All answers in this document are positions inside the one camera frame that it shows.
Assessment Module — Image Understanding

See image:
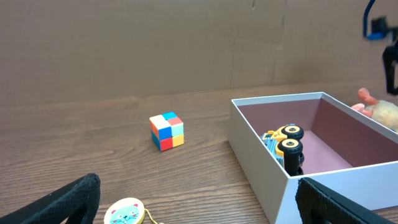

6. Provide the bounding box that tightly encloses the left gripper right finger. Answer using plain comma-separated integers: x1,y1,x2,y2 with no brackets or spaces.
295,177,393,224

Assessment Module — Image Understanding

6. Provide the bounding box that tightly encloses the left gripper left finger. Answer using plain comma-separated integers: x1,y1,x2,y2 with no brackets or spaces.
1,174,101,224

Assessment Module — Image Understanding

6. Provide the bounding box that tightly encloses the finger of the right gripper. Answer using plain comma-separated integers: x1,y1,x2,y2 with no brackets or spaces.
382,42,397,95

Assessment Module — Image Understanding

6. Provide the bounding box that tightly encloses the wooden cat rattle drum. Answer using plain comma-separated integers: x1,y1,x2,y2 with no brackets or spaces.
103,197,164,224

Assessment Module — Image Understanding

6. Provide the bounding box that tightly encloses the plush duck toy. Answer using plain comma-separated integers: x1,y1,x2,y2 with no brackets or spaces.
351,88,397,132

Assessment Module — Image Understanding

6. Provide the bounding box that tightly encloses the yellow grey toy truck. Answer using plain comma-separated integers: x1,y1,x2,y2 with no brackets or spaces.
261,124,305,176

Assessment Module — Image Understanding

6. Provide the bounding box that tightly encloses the multicolour puzzle cube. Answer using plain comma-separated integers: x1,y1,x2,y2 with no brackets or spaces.
149,111,185,152

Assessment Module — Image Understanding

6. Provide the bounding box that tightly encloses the white box, maroon inside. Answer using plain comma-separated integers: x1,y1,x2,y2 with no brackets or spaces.
228,92,397,223

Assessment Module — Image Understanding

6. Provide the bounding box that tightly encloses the right blue cable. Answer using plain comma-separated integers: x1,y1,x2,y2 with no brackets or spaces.
362,0,385,41

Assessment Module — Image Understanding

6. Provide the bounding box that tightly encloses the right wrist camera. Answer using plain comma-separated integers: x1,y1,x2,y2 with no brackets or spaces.
368,16,397,41

